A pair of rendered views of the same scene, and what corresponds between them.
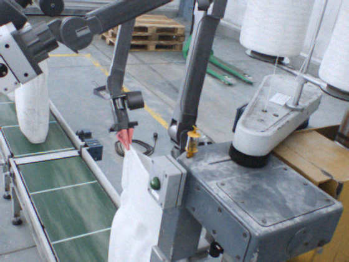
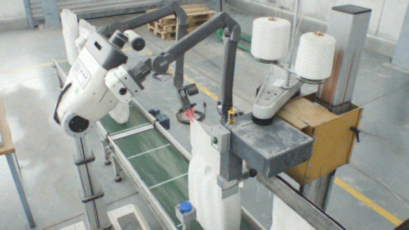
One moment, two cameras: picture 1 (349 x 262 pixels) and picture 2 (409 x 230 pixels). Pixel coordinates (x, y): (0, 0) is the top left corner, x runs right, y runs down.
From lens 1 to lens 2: 0.55 m
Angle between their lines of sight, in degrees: 4
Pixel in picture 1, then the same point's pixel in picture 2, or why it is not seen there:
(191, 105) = (228, 92)
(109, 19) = (176, 53)
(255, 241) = (267, 161)
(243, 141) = (258, 112)
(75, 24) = (159, 60)
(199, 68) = (230, 71)
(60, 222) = (151, 174)
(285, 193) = (282, 137)
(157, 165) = (215, 130)
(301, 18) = (283, 38)
